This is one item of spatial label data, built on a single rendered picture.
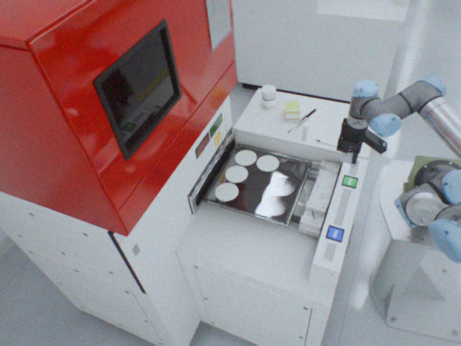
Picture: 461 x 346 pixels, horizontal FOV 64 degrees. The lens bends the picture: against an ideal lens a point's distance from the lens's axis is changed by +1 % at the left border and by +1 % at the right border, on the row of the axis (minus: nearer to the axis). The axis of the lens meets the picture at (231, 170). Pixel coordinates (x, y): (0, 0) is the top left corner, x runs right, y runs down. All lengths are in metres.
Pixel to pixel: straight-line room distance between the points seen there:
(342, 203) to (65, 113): 1.03
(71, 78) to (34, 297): 2.04
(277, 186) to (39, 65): 1.08
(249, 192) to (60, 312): 1.48
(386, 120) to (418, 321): 1.45
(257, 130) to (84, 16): 1.08
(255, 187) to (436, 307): 1.32
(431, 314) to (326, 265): 1.19
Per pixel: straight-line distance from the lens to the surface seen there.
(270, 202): 1.50
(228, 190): 1.55
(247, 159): 1.67
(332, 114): 1.82
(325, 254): 1.32
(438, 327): 2.38
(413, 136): 3.32
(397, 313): 2.34
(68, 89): 0.79
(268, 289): 1.45
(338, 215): 1.42
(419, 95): 1.19
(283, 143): 1.68
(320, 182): 1.61
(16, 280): 2.82
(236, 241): 1.50
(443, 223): 1.04
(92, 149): 0.87
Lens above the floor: 2.08
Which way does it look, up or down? 47 degrees down
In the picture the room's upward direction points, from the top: 7 degrees counter-clockwise
